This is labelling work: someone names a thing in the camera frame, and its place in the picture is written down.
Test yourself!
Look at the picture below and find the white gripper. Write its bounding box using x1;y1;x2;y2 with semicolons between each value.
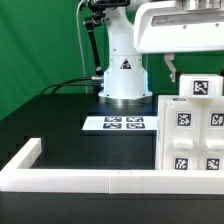
134;0;224;82

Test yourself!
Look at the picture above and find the white cabinet top block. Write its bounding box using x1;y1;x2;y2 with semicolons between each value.
179;74;224;98

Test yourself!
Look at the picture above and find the white cabinet door panel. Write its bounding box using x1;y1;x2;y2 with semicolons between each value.
162;102;201;171

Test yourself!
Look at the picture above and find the white cabinet body box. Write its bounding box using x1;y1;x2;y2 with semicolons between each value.
155;95;224;171

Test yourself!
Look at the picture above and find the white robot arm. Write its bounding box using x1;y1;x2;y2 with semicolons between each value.
80;0;224;104

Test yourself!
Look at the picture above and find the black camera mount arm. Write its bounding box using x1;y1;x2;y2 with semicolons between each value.
84;0;130;77

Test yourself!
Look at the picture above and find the white marker base plate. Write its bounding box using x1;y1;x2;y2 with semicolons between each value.
82;116;157;131

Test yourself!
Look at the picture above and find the white hanging cable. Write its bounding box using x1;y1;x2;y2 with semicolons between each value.
75;0;90;95

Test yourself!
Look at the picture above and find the black cable bundle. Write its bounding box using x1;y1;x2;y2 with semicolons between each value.
40;76;105;96

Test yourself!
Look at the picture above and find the white workspace border frame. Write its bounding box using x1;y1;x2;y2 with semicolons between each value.
0;138;224;195

